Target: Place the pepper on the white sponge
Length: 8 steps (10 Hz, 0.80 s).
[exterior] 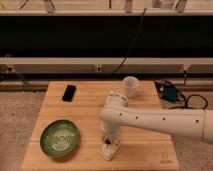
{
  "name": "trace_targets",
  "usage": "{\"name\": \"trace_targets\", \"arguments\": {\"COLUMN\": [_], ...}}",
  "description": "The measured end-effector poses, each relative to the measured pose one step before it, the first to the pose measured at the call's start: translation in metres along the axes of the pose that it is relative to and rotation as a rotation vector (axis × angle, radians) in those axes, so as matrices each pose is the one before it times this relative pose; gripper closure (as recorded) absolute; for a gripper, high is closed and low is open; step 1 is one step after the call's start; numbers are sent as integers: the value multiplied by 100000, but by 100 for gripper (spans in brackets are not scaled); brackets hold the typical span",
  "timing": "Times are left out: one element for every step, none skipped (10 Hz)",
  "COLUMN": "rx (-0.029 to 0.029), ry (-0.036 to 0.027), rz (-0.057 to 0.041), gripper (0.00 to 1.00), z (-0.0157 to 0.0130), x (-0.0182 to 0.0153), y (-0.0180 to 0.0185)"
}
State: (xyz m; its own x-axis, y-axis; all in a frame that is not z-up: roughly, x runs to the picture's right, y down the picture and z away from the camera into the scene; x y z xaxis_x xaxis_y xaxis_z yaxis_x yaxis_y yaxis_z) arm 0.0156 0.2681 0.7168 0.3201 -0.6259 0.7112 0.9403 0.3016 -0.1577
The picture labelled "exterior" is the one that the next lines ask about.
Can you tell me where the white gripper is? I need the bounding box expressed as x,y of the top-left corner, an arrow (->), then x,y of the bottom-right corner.
101,122 -> 120,143

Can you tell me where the red pepper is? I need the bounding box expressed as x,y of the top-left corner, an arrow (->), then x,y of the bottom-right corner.
105,139 -> 111,145

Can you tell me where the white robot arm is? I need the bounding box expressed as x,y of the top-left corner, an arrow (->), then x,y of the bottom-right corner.
100,94 -> 213,144

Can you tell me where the wooden board table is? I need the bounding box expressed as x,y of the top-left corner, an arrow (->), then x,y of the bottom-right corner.
21,81 -> 179,171

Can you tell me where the white paper cup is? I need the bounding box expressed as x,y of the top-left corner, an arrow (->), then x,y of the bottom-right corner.
123,76 -> 139,98

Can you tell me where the green ribbed plate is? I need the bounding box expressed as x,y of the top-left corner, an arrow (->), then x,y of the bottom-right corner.
40,120 -> 80,158

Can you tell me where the black smartphone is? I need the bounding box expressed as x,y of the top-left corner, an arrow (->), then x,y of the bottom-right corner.
62,85 -> 76,102

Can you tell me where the blue black clamp device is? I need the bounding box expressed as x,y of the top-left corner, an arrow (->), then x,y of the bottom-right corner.
155,80 -> 180,103

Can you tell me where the black hanging cable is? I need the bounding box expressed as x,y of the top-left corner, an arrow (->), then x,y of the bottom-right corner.
111,7 -> 148,74

